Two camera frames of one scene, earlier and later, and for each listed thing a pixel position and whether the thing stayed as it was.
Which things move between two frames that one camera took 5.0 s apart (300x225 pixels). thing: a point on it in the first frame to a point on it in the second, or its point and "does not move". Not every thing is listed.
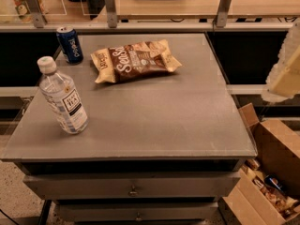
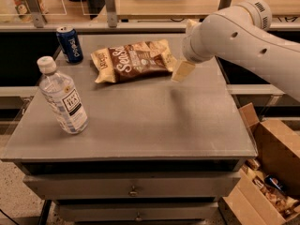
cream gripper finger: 287,82 to 182,69
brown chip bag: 132,60 does not move
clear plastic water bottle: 62,97 does not move
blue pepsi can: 69,44 does not move
